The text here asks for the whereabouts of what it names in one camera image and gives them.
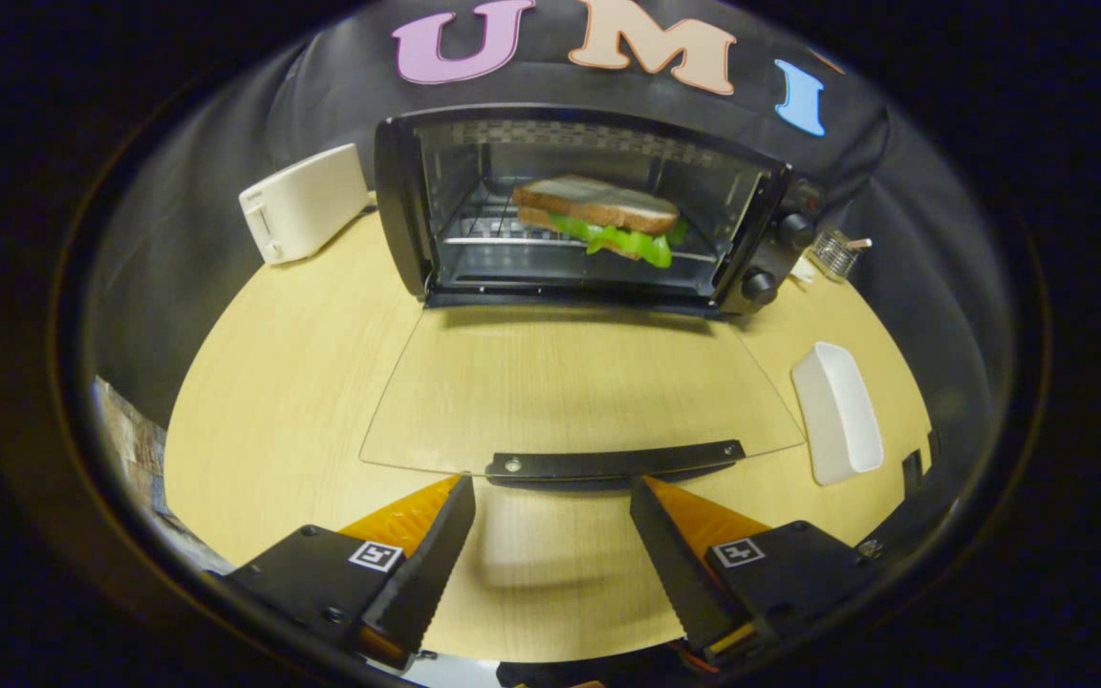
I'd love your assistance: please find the black backdrop cloth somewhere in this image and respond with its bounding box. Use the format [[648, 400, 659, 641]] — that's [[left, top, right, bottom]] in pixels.
[[82, 0, 1020, 431]]

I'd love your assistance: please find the lettuce sandwich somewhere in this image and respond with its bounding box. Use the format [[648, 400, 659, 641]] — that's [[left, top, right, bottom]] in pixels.
[[512, 175, 688, 269]]

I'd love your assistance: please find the black toaster oven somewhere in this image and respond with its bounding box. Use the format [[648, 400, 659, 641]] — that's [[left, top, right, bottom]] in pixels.
[[359, 103, 824, 491]]

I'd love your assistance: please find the white rectangular dish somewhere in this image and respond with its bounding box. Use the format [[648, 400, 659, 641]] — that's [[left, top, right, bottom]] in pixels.
[[790, 341, 886, 486]]

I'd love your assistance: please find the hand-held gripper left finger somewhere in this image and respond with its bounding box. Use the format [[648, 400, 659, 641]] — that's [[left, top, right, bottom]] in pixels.
[[226, 475, 478, 672]]

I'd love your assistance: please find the metal wire basket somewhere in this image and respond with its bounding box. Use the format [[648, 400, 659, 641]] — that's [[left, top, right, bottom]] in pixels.
[[810, 227, 872, 283]]

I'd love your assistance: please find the white toaster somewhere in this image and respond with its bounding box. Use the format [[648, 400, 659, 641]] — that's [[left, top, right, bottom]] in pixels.
[[238, 143, 372, 267]]

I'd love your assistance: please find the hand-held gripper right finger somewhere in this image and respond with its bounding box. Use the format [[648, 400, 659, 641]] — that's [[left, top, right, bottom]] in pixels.
[[629, 475, 881, 670]]

